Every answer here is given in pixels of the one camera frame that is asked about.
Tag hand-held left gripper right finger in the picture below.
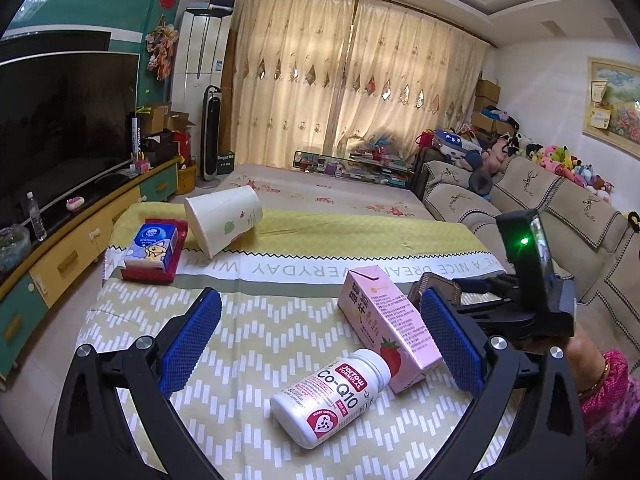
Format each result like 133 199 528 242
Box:
419 289 586 480

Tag green and yellow TV cabinet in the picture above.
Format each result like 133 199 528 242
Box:
0 157 180 391

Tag blue tissue pack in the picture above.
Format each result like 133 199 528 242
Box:
122 224 180 268

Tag cream waste bin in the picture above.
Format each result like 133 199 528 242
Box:
184 185 264 260

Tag beige sofa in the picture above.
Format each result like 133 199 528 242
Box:
422 155 640 361

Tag person's right hand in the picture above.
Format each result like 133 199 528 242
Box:
570 332 608 396

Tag white standing air conditioner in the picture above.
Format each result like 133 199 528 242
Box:
170 6 233 161

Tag pile of plush toys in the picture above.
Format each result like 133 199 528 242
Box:
465 132 616 203

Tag cream curtains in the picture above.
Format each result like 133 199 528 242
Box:
227 0 491 171

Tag yellow bucket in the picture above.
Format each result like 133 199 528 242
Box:
176 162 197 195

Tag black tower fan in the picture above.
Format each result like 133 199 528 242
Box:
200 85 222 181

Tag clear water bottle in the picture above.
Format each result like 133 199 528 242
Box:
26 191 47 242

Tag pink milk carton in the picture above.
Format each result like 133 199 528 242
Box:
338 267 443 395

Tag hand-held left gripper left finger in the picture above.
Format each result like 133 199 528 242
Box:
51 288 222 480

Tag gold bracelet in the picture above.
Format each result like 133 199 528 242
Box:
580 360 612 397

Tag red tray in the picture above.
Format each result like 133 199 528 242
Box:
120 217 190 286

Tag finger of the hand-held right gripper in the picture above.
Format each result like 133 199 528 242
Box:
452 272 521 301
407 280 523 333

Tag floral floor mat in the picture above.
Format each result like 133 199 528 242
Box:
195 162 436 221

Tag glass coffee table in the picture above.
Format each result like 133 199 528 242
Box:
292 142 416 188

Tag black television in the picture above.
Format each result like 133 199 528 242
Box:
0 31 141 221

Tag white supplement bottle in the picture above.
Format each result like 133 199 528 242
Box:
270 349 392 450

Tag zigzag printed table cloth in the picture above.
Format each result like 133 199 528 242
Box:
75 202 521 480

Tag open cardboard boxes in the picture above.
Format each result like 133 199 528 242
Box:
135 102 196 166

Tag glass bowl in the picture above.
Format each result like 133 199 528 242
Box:
0 225 32 273

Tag framed flower painting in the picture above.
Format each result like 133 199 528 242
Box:
582 57 640 143

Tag stack of cardboard boxes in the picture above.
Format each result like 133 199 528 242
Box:
472 79 502 133

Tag hanging flower decoration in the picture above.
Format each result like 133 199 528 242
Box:
145 17 179 81

